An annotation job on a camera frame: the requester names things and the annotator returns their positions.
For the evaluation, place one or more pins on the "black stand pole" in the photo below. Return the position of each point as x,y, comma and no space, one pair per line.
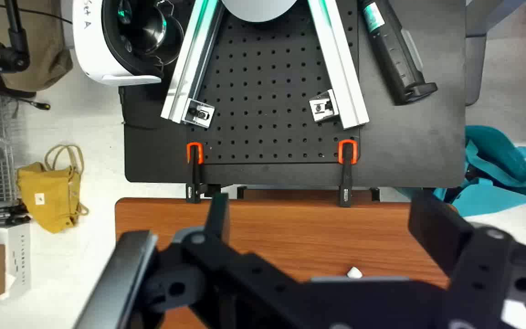
15,37

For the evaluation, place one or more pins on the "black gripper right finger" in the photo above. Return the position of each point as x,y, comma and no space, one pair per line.
446,234

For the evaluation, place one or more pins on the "small white scrap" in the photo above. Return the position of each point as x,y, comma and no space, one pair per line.
353,273

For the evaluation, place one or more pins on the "teal cloth bag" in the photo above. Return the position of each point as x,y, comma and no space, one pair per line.
493,165

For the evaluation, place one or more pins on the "yellow cloth bag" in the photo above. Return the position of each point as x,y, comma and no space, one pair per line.
49,194

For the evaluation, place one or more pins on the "black teal marker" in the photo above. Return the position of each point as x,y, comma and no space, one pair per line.
396,55

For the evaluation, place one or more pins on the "orange black clamp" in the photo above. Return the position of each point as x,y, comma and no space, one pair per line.
194,159
347,159

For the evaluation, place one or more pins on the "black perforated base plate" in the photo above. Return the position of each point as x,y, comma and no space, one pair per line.
263,79

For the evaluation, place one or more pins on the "silver rail end bracket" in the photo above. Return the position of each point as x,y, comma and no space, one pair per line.
199,114
321,106

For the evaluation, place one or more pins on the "olive bag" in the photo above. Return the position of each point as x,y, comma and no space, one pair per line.
44,48

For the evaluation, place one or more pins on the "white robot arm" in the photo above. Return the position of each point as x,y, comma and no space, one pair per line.
91,57

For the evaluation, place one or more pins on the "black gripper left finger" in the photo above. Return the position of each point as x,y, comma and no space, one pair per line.
132,267

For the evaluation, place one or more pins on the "white carton box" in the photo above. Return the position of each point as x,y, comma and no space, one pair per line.
18,256

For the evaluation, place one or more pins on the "aluminium rail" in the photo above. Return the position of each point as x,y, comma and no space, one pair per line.
343,74
185,74

